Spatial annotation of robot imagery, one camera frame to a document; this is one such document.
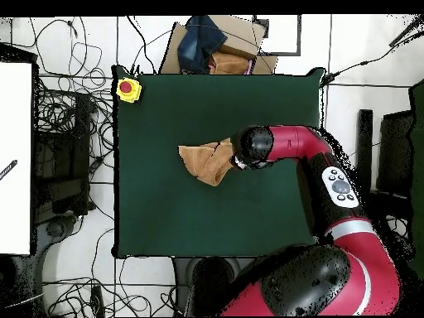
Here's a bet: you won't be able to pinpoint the tan terry towel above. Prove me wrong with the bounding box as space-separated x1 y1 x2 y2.
177 137 237 187

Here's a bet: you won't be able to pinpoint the black flat bar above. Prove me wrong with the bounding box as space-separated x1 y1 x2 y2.
356 108 374 193

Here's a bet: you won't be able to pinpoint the dark green table cloth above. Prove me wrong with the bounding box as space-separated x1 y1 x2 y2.
112 64 327 259

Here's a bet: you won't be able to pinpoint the brown folded cloth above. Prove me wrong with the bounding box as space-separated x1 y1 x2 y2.
209 51 251 75

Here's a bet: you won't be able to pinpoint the yellow emergency stop button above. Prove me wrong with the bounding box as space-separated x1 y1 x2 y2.
115 76 143 104

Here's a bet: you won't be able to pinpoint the brown cardboard box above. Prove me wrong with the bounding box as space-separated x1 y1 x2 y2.
158 14 279 75

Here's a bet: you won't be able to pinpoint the blue jeans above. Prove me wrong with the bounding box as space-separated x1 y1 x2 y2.
176 14 229 75

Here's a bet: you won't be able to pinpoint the black panel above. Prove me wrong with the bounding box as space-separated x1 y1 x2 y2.
376 109 415 198

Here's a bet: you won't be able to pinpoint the black equipment rack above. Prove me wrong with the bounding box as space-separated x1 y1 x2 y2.
32 92 97 226

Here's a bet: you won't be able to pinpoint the dark green fabric panel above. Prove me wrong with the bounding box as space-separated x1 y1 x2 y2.
408 78 424 279

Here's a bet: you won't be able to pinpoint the black round knob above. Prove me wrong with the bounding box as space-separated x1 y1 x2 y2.
46 220 65 238

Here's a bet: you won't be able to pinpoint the black power strip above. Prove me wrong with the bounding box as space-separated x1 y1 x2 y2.
89 284 106 318

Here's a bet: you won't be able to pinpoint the dark grey stand base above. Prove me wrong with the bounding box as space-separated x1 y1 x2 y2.
31 213 84 317

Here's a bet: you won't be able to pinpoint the white panel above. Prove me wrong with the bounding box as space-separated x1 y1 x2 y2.
0 61 33 256

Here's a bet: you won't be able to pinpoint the striped black rod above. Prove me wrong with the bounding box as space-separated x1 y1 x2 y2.
0 159 18 181

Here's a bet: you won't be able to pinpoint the black cable with connector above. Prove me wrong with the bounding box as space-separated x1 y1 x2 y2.
319 29 424 88

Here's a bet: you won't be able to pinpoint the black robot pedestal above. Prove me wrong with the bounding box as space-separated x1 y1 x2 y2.
171 256 256 317

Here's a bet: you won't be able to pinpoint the black cable tangle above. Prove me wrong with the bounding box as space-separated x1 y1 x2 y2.
29 16 115 186
42 228 186 318

